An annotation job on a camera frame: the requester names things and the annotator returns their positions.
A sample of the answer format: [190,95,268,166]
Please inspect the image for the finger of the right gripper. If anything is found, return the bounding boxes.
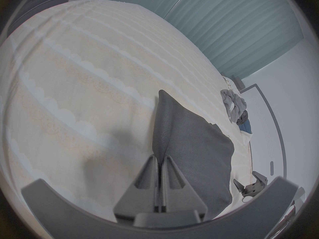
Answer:
[252,171,268,185]
[233,179,246,193]

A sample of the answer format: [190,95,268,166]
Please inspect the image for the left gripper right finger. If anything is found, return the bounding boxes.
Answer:
[161,155,208,220]

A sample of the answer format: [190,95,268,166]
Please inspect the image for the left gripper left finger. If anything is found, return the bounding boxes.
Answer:
[113,155,158,221]

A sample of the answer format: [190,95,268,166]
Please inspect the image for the black T-shirt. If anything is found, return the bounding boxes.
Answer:
[152,90,235,220]

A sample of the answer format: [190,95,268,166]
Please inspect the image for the bed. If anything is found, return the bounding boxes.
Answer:
[0,0,286,221]

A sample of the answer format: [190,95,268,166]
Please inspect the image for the dark blue garment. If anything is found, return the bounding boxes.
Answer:
[239,120,252,134]

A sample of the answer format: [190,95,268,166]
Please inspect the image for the black printed garment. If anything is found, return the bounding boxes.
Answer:
[237,110,249,125]

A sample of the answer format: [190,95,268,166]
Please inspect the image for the grey knit garment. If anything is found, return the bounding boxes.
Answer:
[220,89,248,123]

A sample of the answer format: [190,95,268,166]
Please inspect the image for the grey bedside table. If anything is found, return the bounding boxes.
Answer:
[232,76,246,90]

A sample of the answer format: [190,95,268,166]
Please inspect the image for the white printed pillow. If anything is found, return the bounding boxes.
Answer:
[222,76,237,91]

